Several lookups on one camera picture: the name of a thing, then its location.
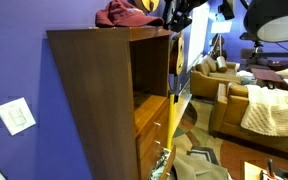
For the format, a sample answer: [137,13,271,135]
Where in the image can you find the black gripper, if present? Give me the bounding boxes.
[162,0,209,33]

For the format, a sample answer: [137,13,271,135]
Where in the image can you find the maroon baseball cap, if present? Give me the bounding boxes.
[94,0,165,29]

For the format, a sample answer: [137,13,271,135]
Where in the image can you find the brown wooden shelf cabinet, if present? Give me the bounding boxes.
[46,25,178,180]

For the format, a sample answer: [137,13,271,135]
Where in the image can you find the yellow hanging guitar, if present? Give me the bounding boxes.
[133,0,161,14]

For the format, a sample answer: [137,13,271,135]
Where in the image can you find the white shade floor lamp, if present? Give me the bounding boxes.
[210,13,233,51]

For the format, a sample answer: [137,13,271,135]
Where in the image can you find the dark cello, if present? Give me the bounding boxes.
[210,33,228,61]

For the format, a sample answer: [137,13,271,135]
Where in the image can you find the tan cylindrical pillow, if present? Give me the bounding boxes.
[216,55,229,74]

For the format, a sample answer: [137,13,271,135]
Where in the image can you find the tan leather armchair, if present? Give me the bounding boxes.
[189,54,241,101]

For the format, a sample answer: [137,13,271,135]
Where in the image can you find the dark red coffee table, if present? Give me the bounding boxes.
[250,67,288,92]

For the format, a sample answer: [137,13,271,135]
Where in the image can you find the black bar with orange tip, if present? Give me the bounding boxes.
[245,49,288,60]

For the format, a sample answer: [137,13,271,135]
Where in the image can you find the yellow and black pole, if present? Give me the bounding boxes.
[166,74,180,151]

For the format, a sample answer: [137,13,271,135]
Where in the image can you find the tan leather sofa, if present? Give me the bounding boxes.
[208,82,288,158]

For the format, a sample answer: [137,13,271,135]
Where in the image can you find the dark maroon round cushion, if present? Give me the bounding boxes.
[267,59,288,72]

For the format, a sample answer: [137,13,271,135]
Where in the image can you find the patterned brown rug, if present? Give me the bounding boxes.
[170,99,288,180]

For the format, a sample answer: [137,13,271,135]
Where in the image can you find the cream knitted blanket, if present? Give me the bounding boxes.
[240,84,288,138]

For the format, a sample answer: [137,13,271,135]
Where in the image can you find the clutter in open drawer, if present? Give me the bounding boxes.
[149,148,172,180]

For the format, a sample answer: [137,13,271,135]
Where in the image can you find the small wooden table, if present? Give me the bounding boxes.
[243,161,268,180]

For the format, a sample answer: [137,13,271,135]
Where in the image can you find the tools on wooden table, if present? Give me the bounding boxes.
[259,158,279,180]

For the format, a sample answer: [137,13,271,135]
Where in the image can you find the white wall board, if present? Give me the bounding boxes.
[186,2,211,73]

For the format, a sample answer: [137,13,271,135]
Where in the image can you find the black camera on tripod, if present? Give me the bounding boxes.
[239,32,268,66]

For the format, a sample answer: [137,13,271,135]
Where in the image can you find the white light switch plate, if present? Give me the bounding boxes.
[0,97,37,137]

